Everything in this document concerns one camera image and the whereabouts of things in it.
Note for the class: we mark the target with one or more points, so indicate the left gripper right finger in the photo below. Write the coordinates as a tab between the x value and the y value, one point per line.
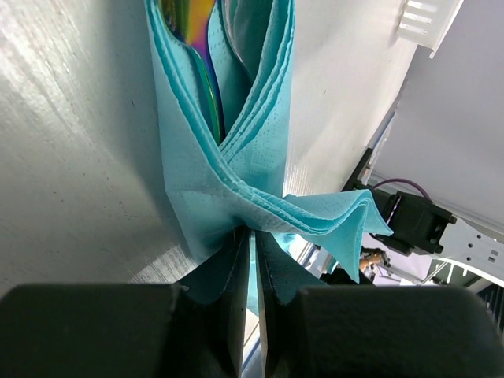
311	329

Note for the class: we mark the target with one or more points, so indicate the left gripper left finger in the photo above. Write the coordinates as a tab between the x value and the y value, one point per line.
191	328

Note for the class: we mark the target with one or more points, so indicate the blue paper napkin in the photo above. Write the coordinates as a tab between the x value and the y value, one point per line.
216	187

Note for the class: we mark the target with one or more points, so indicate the iridescent spoon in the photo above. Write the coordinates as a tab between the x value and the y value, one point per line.
188	21

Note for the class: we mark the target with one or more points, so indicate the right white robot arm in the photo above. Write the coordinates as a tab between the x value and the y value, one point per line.
421	227

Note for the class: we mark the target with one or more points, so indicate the small white utensil tray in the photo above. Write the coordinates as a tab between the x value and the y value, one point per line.
427	22

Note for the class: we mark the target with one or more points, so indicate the aluminium mounting rail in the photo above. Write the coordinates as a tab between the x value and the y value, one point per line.
311	257

